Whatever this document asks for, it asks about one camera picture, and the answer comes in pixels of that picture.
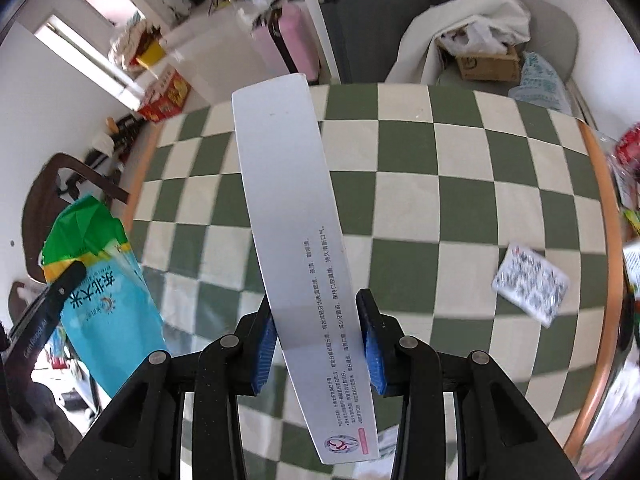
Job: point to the green and blue rice bag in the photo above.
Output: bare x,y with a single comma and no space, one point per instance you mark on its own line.
105,320

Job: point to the silver blister pack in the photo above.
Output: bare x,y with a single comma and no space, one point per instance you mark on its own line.
530,285

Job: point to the pile of bedding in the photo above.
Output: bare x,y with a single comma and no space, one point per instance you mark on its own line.
132,35

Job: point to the white cloth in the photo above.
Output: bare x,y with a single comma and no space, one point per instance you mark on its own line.
430,45

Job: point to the grey padded chair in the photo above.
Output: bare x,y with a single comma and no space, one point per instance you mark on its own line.
555,35

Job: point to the pink suitcase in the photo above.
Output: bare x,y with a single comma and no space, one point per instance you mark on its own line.
295,45

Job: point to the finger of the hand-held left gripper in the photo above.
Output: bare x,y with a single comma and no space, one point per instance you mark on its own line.
55,300

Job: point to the green checkered tablecloth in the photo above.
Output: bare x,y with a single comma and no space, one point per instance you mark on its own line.
450,200

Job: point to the yellow bin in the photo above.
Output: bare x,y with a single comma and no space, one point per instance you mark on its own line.
150,55

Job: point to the blue white plastic bag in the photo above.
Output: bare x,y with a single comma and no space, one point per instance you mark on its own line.
540,82

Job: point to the brown cardboard box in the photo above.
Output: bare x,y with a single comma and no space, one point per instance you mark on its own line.
487,66

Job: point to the white pink toothpaste box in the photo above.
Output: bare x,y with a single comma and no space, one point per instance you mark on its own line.
290,210

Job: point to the dark wooden chair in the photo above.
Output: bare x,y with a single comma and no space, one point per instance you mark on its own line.
50,195

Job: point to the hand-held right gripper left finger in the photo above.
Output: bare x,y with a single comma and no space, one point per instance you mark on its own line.
262,355

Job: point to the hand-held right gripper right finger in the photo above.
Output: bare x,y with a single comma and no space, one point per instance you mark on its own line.
375,360

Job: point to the red cardboard box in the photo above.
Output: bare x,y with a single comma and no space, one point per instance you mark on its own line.
165,96

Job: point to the dark folding bed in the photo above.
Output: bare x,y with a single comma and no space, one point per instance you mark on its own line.
370,35

